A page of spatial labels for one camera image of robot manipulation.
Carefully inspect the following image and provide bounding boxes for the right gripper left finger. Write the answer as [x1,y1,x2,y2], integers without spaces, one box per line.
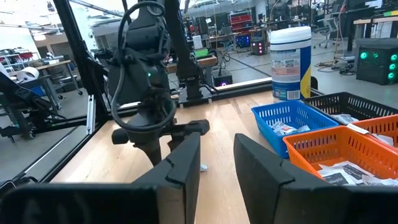
[133,132,201,224]

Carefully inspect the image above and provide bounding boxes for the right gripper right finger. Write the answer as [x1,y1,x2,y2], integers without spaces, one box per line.
[233,133,348,224]

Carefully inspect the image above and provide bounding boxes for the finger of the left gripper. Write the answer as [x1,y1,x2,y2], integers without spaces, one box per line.
[141,141,163,167]
[167,135,187,153]

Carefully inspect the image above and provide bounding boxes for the white packet with black square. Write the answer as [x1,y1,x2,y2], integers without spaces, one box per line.
[340,161,376,181]
[317,169,357,187]

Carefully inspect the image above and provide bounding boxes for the blue plastic basket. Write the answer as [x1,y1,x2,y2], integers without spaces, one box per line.
[251,99,340,159]

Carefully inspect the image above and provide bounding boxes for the orange plastic basket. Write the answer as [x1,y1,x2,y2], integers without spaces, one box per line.
[283,124,398,187]
[348,114,398,147]

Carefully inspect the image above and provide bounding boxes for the black box coloured light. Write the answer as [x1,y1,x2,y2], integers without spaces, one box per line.
[213,68,233,87]

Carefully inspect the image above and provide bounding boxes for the wooden grey-legged table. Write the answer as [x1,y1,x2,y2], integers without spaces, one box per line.
[34,60,83,96]

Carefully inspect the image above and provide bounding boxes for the black plastic basket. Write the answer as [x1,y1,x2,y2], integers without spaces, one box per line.
[303,91,398,126]

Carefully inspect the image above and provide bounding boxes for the white paper roll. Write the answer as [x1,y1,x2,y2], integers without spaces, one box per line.
[17,67,40,83]

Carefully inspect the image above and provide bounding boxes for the red bin shelf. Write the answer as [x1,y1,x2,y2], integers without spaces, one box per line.
[229,12,253,34]

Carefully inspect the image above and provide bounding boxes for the white wipes canister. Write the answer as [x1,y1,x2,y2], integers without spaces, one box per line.
[269,26,312,103]

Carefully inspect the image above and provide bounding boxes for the blue lit box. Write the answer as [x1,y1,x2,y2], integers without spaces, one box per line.
[251,39,267,56]

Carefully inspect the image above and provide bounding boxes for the grey office chair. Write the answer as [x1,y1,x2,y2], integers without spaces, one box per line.
[313,17,340,50]

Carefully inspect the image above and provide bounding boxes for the black computer green lights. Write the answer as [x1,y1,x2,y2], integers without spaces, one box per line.
[356,38,398,86]

